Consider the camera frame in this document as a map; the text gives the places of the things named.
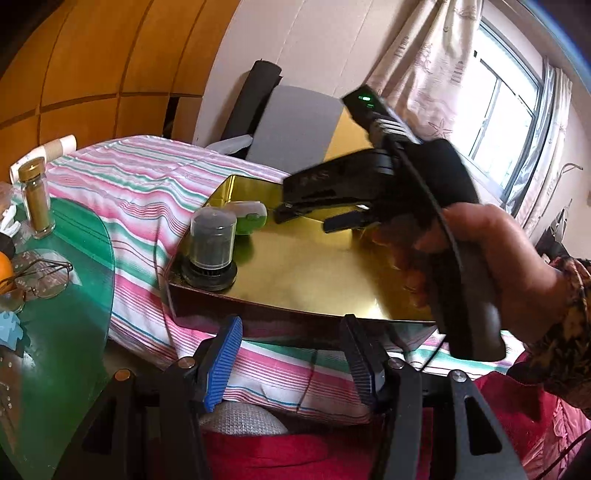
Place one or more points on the patterned beige curtain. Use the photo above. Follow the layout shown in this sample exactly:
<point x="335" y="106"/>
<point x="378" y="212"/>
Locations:
<point x="549" y="138"/>
<point x="425" y="60"/>

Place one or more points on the white plastic clip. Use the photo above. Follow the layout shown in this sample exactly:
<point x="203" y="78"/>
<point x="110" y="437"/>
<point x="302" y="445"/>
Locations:
<point x="8" y="221"/>

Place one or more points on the white knitted cloth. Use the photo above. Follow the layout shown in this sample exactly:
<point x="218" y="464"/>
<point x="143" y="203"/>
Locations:
<point x="240" y="420"/>

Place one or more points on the green and white round case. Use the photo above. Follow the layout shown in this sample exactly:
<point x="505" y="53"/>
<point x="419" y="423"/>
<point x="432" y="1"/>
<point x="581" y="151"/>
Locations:
<point x="249" y="217"/>

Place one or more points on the wooden wardrobe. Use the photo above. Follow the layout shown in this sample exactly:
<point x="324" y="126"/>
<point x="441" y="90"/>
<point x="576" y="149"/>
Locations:
<point x="92" y="60"/>

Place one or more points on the person's right forearm patterned sleeve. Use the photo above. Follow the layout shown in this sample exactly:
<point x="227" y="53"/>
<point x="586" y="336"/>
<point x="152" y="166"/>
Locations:
<point x="568" y="332"/>

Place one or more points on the orange fruit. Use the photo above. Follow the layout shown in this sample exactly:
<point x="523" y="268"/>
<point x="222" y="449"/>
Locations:
<point x="3" y="272"/>

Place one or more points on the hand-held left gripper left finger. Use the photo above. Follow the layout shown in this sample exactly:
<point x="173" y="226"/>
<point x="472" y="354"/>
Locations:
<point x="225" y="364"/>

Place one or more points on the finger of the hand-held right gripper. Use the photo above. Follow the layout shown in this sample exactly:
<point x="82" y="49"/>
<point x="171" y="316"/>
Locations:
<point x="351" y="220"/>
<point x="314" y="208"/>

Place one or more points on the red blanket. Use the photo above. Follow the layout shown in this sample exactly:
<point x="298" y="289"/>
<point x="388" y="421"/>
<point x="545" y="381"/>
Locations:
<point x="286" y="454"/>

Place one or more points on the white folded cloth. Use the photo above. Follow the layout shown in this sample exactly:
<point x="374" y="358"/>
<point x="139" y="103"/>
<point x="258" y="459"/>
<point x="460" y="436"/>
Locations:
<point x="231" y="146"/>

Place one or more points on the window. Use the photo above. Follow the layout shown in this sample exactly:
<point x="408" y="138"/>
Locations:
<point x="508" y="101"/>

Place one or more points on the black cylindrical container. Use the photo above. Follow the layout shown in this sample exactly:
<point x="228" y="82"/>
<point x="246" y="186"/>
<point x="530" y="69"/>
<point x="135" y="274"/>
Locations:
<point x="210" y="244"/>

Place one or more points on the light blue plastic piece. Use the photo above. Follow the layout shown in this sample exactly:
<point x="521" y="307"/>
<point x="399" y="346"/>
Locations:
<point x="8" y="332"/>

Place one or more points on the white paper roll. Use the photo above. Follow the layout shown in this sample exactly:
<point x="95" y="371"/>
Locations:
<point x="51" y="150"/>

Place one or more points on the grey chair back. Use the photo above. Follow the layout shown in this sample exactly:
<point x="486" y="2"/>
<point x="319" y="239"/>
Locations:
<point x="295" y="124"/>

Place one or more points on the black rolled mat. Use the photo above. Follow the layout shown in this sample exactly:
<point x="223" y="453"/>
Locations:
<point x="251" y="97"/>

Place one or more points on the glass spice jar gold lid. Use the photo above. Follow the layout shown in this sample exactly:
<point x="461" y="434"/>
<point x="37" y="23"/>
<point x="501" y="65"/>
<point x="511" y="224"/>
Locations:
<point x="37" y="203"/>

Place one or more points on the person's right hand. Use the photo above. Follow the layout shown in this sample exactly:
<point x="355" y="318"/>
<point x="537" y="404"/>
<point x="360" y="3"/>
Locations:
<point x="512" y="263"/>

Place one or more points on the gold shallow box maroon sides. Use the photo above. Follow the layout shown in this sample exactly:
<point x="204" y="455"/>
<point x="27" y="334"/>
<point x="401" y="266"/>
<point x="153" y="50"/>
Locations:
<point x="300" y="267"/>

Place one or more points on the yellow board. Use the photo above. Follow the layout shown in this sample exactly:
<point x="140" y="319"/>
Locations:
<point x="351" y="136"/>

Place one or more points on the pink green striped blanket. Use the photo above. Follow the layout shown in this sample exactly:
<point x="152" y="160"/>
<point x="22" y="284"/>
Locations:
<point x="129" y="194"/>

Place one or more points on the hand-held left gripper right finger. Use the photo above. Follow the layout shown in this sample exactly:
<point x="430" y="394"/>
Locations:
<point x="364" y="369"/>

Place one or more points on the metal frame eyeglasses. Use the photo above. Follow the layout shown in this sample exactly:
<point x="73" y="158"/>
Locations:
<point x="46" y="279"/>

